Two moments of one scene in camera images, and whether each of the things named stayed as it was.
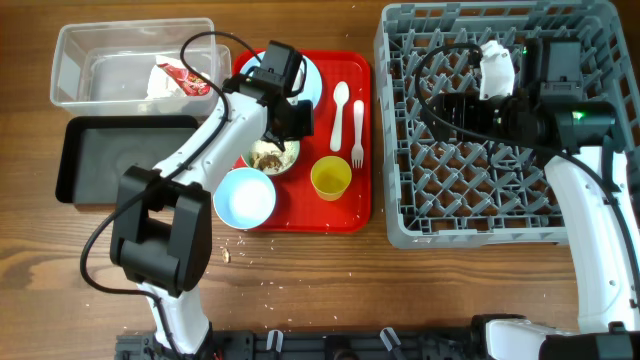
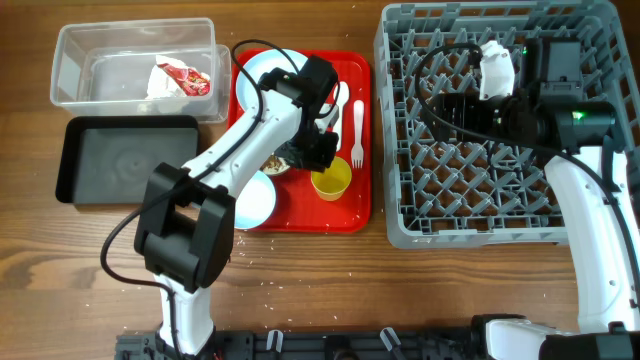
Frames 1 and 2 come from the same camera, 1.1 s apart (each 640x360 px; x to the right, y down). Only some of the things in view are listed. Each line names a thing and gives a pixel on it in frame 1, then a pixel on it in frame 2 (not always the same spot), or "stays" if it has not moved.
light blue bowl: x=244 y=198 stays
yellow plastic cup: x=330 y=176 stays
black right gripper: x=466 y=104 stays
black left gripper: x=305 y=128 -> x=320 y=160
